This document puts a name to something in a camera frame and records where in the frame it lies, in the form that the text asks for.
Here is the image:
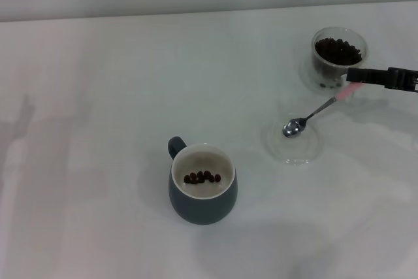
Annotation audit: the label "metal spoon with pink handle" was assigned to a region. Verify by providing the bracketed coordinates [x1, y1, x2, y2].
[281, 82, 364, 139]

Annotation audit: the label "clear glass round dish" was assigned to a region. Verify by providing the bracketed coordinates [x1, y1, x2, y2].
[263, 108, 324, 166]

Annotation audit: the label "scooped coffee beans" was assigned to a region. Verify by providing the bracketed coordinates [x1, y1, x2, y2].
[183, 170, 221, 185]

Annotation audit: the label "dark teal ceramic mug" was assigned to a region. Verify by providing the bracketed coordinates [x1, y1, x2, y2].
[167, 136, 239, 226]

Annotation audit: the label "coffee beans pile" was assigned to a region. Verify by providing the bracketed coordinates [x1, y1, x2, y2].
[314, 37, 363, 65]

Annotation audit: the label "clear glass cup with handle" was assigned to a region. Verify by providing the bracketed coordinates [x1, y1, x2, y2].
[311, 27, 368, 97]

